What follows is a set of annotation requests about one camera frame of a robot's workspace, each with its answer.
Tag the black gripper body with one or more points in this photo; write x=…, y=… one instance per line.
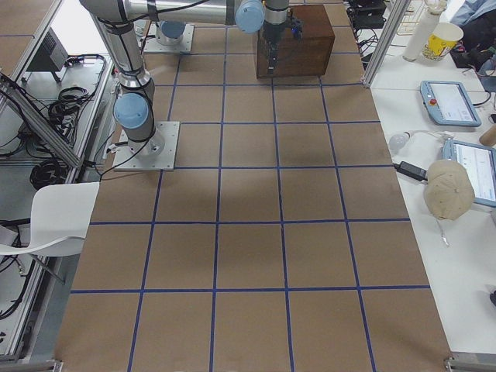
x=271, y=35

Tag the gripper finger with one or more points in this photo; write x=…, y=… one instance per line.
x=272, y=57

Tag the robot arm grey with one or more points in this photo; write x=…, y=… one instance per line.
x=133, y=109
x=248, y=16

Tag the dark wooden drawer cabinet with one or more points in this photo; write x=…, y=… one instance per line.
x=306, y=57

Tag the white cardboard tube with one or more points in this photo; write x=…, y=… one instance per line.
x=426, y=24

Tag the white light bulb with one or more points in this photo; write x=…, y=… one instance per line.
x=398, y=141

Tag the popcorn paper cup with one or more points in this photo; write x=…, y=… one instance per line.
x=442, y=40

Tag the black power adapter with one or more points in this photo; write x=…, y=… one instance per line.
x=410, y=170

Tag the blue teach pendant far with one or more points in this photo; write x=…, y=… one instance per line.
x=448, y=104

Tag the blue teach pendant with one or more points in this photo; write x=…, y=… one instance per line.
x=448, y=104
x=479, y=162

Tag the grey control box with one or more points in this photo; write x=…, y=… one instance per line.
x=51, y=56

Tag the beige cap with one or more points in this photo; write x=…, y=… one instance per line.
x=449, y=193

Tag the brown cardboard tube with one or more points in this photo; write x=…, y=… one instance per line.
x=489, y=137

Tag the blue teach pendant near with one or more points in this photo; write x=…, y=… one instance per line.
x=479, y=162

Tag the white plastic chair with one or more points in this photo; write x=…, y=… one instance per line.
x=59, y=221

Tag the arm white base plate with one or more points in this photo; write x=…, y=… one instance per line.
x=158, y=154
x=157, y=42

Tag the aluminium frame post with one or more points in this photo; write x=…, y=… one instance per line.
x=390, y=28

